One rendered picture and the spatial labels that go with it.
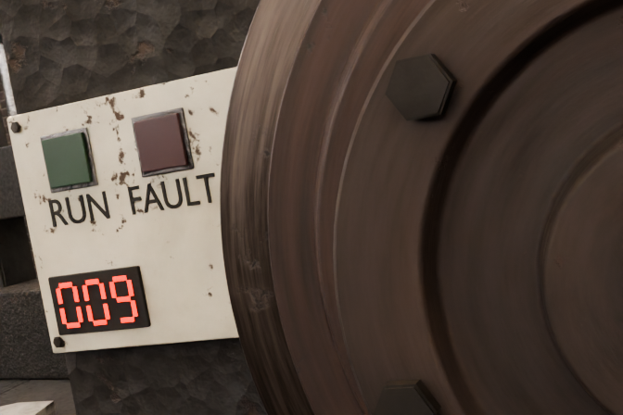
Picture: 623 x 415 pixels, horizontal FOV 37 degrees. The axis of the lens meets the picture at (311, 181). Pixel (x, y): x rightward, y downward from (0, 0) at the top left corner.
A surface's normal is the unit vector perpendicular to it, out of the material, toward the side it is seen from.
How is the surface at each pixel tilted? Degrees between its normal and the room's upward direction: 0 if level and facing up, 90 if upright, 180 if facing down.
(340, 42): 90
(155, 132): 90
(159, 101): 90
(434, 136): 90
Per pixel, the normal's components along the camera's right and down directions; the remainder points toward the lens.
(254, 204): -0.39, 0.12
